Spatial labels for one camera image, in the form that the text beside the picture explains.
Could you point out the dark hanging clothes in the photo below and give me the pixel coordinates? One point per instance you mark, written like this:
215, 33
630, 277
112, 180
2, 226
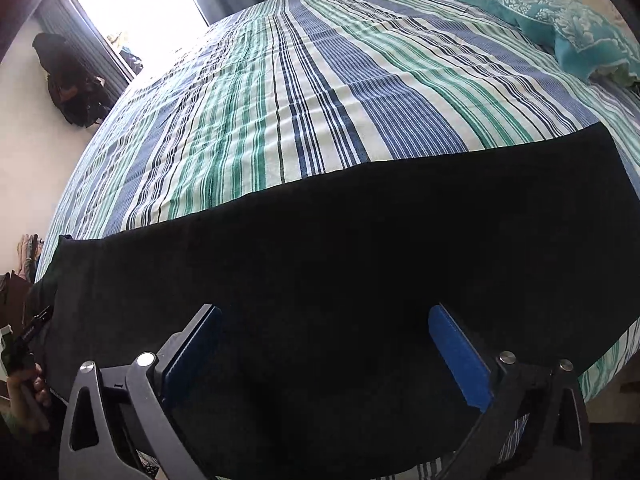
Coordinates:
70, 90

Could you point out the black pants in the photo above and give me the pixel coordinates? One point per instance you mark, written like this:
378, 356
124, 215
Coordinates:
325, 250

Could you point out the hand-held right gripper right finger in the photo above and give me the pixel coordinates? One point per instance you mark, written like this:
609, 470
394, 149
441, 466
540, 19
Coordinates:
457, 355

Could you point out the person's left hand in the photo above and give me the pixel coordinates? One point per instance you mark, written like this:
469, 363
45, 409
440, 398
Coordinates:
25, 405

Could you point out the striped curtain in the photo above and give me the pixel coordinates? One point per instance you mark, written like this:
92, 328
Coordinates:
75, 40

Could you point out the colourful clothes heap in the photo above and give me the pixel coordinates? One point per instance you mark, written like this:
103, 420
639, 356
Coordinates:
30, 255

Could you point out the large teal patterned pillow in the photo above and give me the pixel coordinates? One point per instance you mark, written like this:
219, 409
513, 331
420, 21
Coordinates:
550, 15

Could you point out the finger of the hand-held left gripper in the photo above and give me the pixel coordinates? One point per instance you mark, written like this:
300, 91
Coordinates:
35, 327

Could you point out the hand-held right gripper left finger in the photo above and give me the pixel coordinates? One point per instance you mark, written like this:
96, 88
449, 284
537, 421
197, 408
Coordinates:
192, 355

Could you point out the striped bed sheet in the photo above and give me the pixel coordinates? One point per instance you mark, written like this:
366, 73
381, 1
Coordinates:
350, 75

